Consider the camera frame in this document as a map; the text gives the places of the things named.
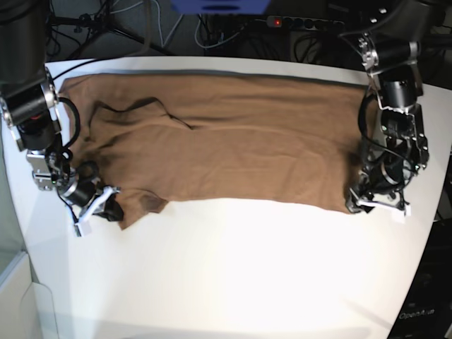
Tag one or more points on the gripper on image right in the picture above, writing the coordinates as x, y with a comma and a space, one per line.
366, 196

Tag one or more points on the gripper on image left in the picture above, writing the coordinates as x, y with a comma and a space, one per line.
103, 206

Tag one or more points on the brown T-shirt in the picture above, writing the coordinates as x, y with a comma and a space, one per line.
180, 137

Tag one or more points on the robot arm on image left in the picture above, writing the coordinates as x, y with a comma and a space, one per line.
44, 124

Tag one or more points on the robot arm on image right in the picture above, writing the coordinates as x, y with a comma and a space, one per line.
394, 147

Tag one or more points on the black OpenArm base box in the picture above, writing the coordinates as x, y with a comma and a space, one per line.
426, 311

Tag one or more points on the white bin at left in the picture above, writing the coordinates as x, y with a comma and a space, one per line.
27, 308

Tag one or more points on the black tripod stand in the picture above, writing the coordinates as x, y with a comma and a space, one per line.
99, 24

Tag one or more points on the black power strip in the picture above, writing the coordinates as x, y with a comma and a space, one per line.
291, 23

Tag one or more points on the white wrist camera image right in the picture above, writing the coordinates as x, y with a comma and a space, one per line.
401, 216

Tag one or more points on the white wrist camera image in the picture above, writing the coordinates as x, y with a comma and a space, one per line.
82, 229
401, 216

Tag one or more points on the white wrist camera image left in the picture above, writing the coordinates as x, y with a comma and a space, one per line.
82, 229

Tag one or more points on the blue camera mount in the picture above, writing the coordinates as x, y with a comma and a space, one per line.
220, 6

